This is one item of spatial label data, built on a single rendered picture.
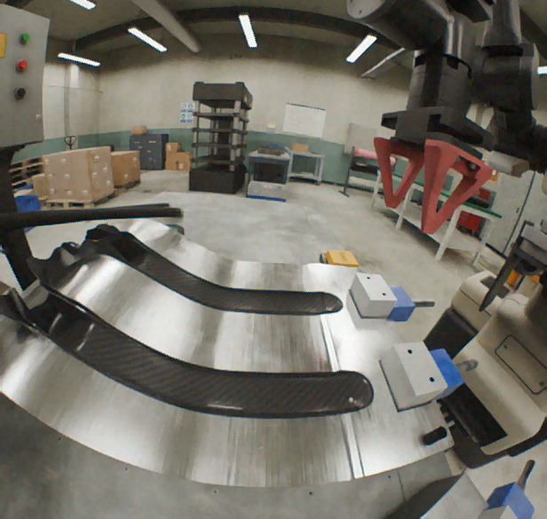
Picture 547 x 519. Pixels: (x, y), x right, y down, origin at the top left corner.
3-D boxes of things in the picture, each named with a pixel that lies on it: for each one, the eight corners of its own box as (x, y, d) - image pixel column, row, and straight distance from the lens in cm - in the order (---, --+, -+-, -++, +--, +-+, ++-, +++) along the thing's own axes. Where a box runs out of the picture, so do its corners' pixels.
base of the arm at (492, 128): (548, 136, 55) (493, 123, 58) (549, 96, 51) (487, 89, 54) (537, 164, 48) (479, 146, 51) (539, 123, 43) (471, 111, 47)
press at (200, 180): (247, 180, 552) (255, 98, 551) (234, 194, 404) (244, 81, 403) (211, 176, 572) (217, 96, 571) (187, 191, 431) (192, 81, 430)
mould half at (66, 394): (345, 309, 40) (372, 241, 33) (398, 467, 30) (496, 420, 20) (88, 277, 49) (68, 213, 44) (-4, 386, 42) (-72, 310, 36)
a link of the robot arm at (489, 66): (532, 106, 50) (503, 101, 51) (524, 47, 46) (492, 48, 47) (520, 136, 43) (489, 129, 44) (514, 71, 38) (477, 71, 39)
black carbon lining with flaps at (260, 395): (333, 302, 29) (355, 237, 24) (370, 428, 21) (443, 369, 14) (92, 271, 36) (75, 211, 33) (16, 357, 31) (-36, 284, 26)
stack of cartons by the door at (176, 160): (194, 169, 696) (194, 143, 689) (189, 171, 666) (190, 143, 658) (170, 169, 732) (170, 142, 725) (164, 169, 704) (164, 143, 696)
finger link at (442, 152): (412, 239, 17) (450, 113, 17) (372, 208, 23) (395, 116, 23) (465, 249, 22) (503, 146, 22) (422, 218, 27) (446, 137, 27)
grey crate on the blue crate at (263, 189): (285, 193, 364) (287, 184, 361) (286, 200, 325) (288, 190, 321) (249, 189, 366) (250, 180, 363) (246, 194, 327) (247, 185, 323)
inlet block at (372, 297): (416, 305, 37) (432, 277, 35) (432, 328, 35) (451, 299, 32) (343, 304, 30) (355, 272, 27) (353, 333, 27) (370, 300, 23)
